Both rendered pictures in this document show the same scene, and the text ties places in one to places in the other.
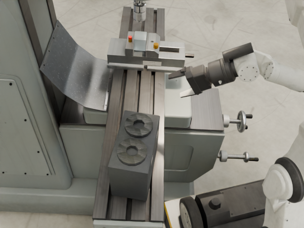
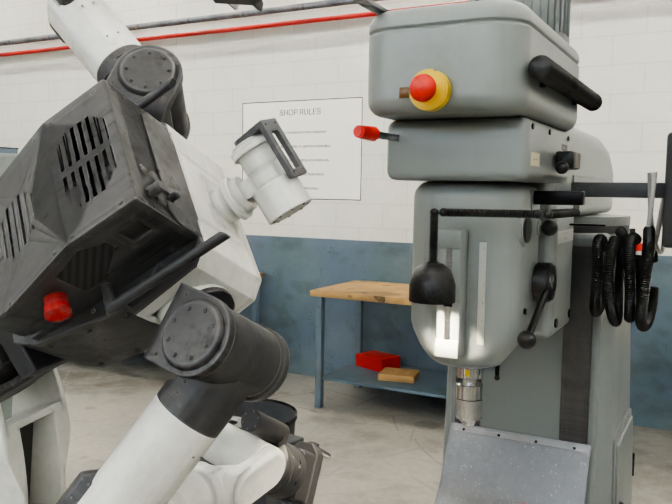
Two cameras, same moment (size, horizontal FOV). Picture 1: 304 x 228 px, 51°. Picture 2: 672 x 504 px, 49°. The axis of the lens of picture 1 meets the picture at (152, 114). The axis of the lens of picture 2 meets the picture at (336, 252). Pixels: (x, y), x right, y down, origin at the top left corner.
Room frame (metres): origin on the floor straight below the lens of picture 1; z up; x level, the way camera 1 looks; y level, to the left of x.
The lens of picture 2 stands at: (1.47, -1.19, 1.61)
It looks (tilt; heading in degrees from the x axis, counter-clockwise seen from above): 5 degrees down; 119
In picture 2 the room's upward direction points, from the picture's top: 1 degrees clockwise
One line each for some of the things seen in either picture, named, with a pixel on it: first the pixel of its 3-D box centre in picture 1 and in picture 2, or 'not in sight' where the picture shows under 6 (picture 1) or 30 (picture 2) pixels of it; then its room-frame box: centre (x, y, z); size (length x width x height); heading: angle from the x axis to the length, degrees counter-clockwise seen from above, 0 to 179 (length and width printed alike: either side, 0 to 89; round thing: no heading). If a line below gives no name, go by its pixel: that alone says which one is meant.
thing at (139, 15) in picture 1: (139, 11); (468, 403); (1.04, 0.07, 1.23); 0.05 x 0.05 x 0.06
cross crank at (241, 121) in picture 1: (234, 121); not in sight; (1.05, -0.43, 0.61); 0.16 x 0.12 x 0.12; 91
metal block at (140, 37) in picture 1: (140, 40); not in sight; (1.14, 0.07, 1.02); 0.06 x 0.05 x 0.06; 179
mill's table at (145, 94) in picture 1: (138, 91); not in sight; (0.98, 0.07, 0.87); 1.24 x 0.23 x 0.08; 1
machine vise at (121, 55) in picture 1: (146, 50); not in sight; (1.14, 0.04, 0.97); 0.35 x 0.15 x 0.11; 89
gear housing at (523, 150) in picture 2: not in sight; (484, 154); (1.04, 0.11, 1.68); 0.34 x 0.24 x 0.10; 91
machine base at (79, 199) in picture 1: (99, 164); not in sight; (1.04, 0.32, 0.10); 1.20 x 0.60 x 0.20; 91
